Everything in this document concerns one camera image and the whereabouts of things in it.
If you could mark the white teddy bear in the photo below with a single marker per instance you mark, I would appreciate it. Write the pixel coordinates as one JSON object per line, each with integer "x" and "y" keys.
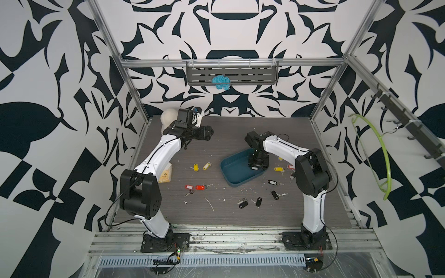
{"x": 170, "y": 115}

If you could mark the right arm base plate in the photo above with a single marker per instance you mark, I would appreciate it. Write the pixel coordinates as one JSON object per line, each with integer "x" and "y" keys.
{"x": 306, "y": 241}

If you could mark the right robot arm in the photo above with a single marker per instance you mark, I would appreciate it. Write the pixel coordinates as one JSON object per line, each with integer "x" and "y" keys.
{"x": 311, "y": 173}

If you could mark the yellow sponge packet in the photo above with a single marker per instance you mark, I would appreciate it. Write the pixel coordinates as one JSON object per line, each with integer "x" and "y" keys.
{"x": 166, "y": 175}

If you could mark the white slotted cable duct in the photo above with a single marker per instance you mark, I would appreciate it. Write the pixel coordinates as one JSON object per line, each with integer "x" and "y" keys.
{"x": 206, "y": 260}

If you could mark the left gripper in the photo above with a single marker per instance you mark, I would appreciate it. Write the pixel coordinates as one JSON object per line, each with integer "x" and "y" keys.
{"x": 205, "y": 133}

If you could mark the orange red key tag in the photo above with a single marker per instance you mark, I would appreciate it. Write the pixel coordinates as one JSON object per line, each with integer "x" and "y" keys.
{"x": 200, "y": 187}

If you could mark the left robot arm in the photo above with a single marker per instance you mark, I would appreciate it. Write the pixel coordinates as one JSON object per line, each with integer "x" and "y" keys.
{"x": 140, "y": 195}

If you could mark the long yellow key tag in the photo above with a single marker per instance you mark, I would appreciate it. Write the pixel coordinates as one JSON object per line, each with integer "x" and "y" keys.
{"x": 207, "y": 165}

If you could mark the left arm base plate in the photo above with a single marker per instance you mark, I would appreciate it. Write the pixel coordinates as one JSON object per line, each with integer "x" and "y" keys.
{"x": 172, "y": 242}

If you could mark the dark wall hook rail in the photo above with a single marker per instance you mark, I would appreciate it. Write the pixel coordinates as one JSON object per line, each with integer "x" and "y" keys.
{"x": 403, "y": 118}

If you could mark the grey slotted wall shelf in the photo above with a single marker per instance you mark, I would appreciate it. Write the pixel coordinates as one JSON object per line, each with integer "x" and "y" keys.
{"x": 239, "y": 74}

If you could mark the teal scrunchie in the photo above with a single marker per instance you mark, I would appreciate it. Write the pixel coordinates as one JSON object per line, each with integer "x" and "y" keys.
{"x": 221, "y": 82}

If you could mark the teal plastic storage box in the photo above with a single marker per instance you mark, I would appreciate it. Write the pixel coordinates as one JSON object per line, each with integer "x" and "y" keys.
{"x": 236, "y": 171}

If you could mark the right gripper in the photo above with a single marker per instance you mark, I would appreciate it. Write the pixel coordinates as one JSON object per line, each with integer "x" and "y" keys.
{"x": 263, "y": 165}

